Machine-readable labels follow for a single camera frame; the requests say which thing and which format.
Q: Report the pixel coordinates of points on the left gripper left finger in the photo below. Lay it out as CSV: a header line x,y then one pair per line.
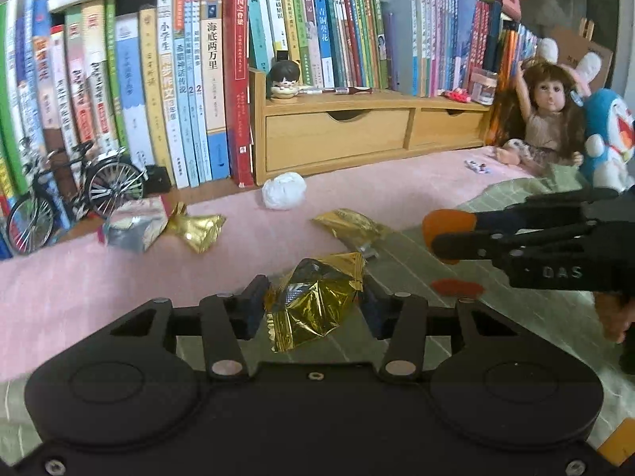
x,y
227,319

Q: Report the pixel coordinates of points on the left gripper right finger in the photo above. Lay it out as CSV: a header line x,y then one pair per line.
x,y
399,319

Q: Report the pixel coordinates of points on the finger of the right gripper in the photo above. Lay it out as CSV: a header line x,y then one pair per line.
x,y
501,218
471,245

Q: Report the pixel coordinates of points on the gold foil wrapper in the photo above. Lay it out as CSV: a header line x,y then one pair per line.
x,y
313,300

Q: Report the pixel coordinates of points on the small gold wrapper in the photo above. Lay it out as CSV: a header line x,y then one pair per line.
x,y
199,232

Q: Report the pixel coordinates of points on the gold coffee sachet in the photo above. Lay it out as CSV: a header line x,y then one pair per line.
x,y
354,230

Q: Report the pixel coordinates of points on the silver foil wrapper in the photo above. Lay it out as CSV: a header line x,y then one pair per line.
x,y
135,225

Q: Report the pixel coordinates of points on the books on wooden organizer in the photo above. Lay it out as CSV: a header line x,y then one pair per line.
x,y
421,48

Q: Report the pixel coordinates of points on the row of upright books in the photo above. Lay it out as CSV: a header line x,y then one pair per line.
x,y
165,79

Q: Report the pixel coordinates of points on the person's right hand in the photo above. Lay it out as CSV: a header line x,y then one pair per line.
x,y
615,314

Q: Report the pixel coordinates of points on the red peel piece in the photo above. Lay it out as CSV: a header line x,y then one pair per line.
x,y
457,288

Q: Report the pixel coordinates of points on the orange peel piece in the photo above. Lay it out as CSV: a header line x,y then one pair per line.
x,y
446,221

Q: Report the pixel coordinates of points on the small candy wrapper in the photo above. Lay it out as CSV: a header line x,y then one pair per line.
x,y
477,167

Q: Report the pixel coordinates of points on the brown haired doll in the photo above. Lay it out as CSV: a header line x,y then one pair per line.
x,y
540,123

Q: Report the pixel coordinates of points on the blue Doraemon plush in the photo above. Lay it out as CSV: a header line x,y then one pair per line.
x,y
609,141

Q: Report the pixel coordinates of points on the crumpled white tissue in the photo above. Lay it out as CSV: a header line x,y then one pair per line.
x,y
285,191

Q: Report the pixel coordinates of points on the miniature bicycle model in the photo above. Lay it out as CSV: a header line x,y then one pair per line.
x,y
64,187

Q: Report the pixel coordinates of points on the wooden drawer organizer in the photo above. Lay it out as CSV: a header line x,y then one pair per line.
x,y
312,134

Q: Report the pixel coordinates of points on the small figurine head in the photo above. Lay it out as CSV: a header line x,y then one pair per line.
x,y
284,78

